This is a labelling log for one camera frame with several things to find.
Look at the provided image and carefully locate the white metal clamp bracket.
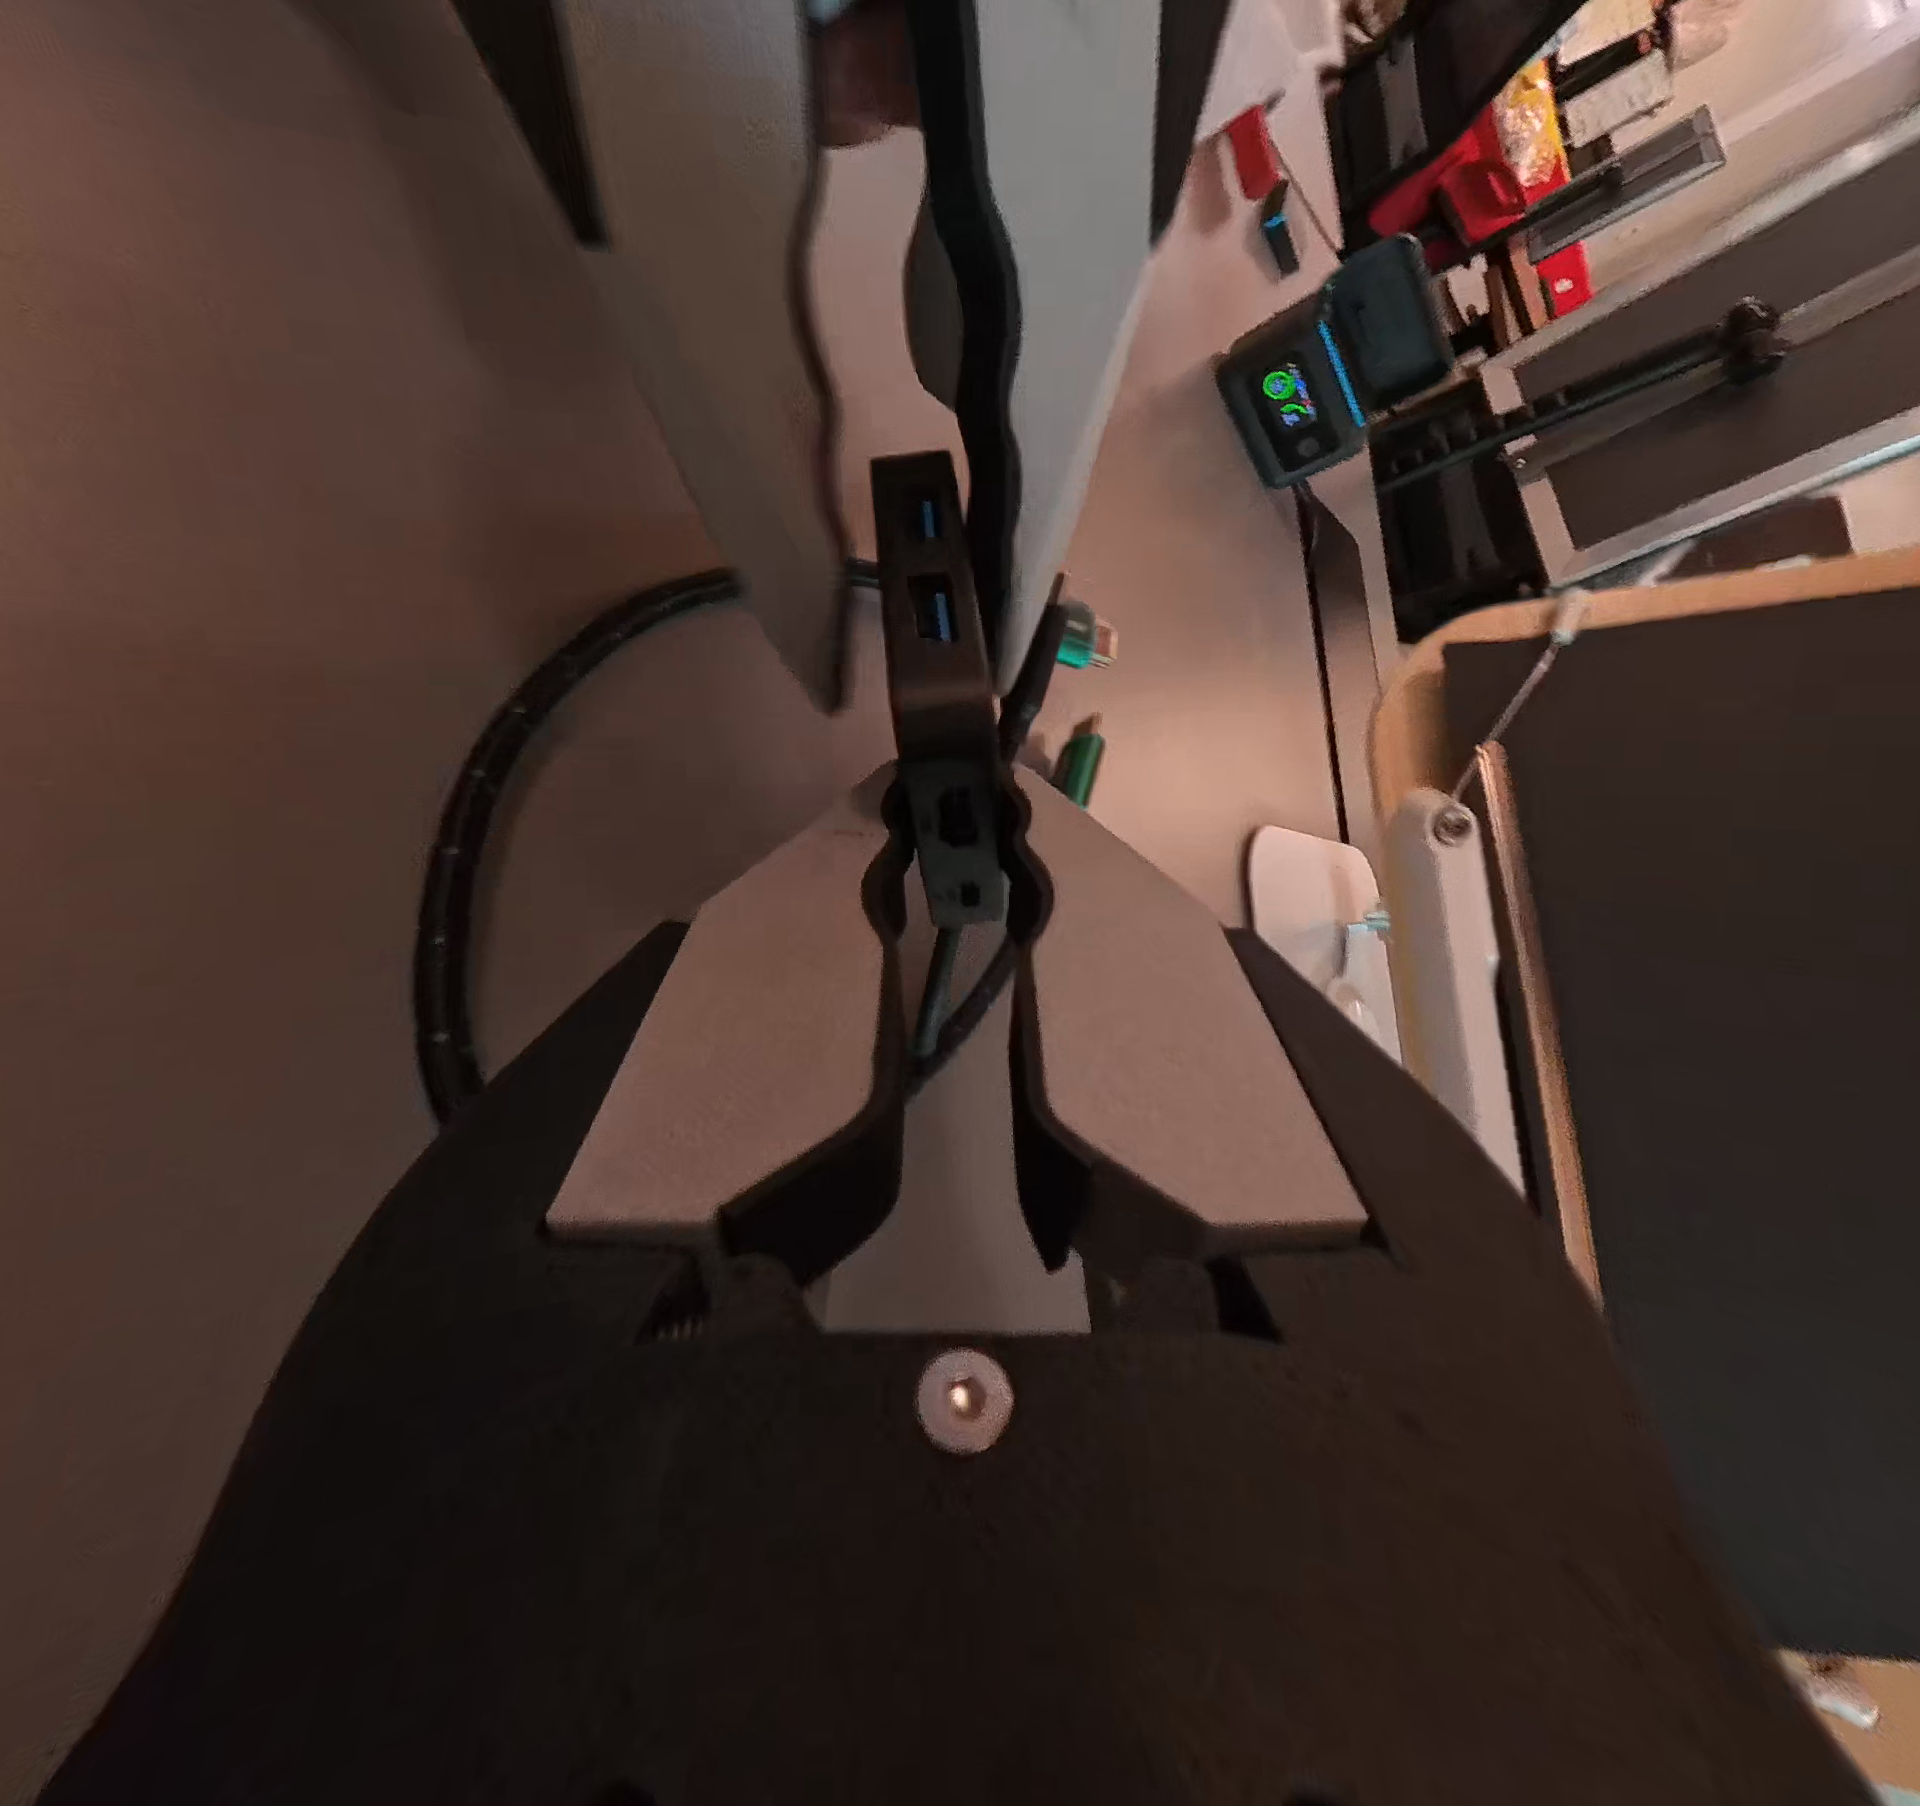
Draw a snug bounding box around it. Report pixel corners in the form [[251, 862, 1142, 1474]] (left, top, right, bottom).
[[1378, 782, 1505, 1104]]

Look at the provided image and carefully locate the grey metal shelf frame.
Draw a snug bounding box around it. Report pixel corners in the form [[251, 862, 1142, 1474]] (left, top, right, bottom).
[[1477, 155, 1920, 595]]

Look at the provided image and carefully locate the white rounded device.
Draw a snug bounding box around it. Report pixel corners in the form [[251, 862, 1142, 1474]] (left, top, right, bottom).
[[1249, 823, 1387, 1067]]

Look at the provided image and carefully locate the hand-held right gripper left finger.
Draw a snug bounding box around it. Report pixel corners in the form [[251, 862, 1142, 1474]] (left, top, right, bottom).
[[548, 766, 921, 1285]]

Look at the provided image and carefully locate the person's left hand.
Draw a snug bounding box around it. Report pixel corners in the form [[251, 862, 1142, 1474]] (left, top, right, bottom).
[[819, 14, 921, 151]]

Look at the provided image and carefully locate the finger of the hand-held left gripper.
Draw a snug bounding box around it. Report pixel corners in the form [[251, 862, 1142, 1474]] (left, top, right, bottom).
[[531, 0, 843, 718], [903, 0, 1265, 687]]

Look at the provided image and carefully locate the black power station with display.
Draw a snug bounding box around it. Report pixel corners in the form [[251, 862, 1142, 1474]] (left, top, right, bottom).
[[1214, 235, 1462, 491]]

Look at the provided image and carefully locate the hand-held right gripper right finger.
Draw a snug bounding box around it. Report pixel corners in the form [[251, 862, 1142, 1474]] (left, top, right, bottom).
[[1003, 791, 1371, 1273]]

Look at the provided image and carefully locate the green braided hdmi cable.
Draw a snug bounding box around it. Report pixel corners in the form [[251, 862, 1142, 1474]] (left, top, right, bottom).
[[419, 567, 1126, 1131]]

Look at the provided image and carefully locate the black usb hub with cable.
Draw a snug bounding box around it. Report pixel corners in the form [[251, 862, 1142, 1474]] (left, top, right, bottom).
[[867, 449, 1071, 930]]

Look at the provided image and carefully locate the red box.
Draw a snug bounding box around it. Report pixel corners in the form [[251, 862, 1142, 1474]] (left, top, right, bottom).
[[1367, 109, 1571, 246]]

